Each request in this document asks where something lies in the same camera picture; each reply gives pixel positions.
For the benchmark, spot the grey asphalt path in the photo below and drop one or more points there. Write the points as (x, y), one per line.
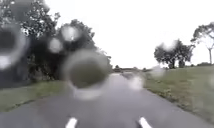
(115, 106)

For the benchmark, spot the broad dark tree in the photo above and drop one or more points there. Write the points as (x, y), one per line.
(173, 53)

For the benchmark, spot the robot's own part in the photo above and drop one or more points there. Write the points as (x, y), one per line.
(71, 123)
(144, 123)

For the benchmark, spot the row of dark trees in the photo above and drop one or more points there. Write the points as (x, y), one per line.
(38, 50)

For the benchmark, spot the grass slope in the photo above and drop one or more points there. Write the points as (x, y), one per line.
(188, 86)

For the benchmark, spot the grass verge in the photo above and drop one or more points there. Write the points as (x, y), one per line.
(18, 95)

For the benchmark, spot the tall thin-trunk tree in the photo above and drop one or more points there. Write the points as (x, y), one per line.
(208, 35)

